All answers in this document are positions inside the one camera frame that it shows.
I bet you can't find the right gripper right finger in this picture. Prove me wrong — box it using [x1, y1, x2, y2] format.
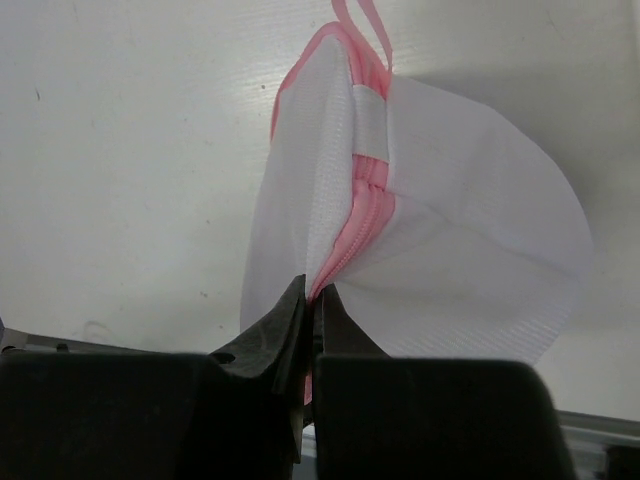
[310, 284, 389, 399]

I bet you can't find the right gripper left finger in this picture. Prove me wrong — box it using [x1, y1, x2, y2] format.
[210, 275, 307, 465]

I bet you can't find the white mesh laundry bag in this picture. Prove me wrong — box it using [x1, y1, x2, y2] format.
[240, 1, 593, 364]

